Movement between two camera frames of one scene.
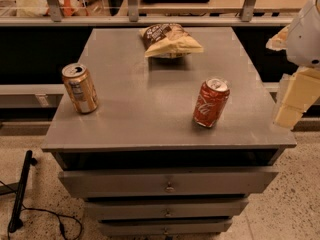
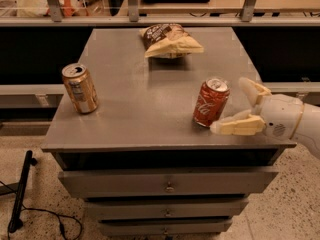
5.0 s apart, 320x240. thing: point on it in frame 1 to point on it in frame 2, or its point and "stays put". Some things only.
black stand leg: x=15 y=222 stays put
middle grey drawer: x=166 y=207 stays put
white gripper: x=305 y=39 to x=281 y=116
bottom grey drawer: x=165 y=226 stays put
